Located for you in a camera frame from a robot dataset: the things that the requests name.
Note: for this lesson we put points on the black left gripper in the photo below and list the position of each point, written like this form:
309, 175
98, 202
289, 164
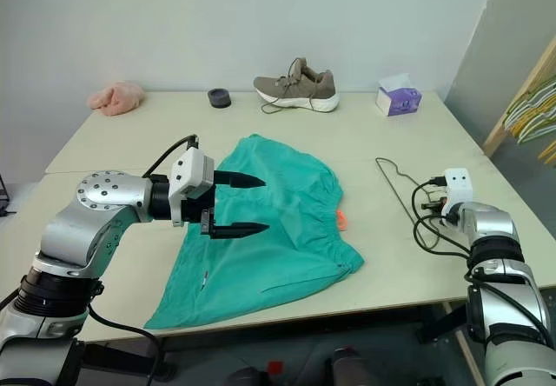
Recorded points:
197, 210

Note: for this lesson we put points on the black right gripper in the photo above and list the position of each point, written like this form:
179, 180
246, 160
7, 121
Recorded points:
434, 206

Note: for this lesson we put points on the green shorts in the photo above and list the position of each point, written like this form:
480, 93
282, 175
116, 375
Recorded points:
260, 264

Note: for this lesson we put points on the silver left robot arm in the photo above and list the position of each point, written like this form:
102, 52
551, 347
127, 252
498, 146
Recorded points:
104, 194

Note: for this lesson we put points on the orange tag on shorts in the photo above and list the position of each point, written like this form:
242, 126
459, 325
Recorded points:
342, 221

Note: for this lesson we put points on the wooden clothes rack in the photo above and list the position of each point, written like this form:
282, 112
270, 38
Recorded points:
499, 136

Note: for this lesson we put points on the black round cap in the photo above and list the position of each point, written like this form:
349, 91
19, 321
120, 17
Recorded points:
219, 98

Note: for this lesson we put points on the purple and white tissue box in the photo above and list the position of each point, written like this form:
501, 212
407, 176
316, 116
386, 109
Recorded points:
399, 101

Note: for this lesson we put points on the taupe sneaker with white sole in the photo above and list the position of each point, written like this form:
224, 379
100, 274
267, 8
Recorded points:
304, 86

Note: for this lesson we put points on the beige table leg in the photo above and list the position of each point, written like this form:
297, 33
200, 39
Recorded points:
465, 347

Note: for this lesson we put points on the pink fluffy cloth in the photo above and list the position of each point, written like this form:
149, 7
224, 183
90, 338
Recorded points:
115, 97

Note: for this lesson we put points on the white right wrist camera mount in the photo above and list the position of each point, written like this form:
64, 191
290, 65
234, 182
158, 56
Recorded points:
458, 184

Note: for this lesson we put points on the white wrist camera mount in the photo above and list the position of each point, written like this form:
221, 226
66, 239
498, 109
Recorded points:
191, 173
458, 184

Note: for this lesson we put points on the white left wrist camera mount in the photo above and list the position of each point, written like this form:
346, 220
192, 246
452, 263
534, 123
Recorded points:
191, 173

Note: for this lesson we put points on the black metal frame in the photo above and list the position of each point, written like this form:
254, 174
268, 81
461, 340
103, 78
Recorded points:
5, 213

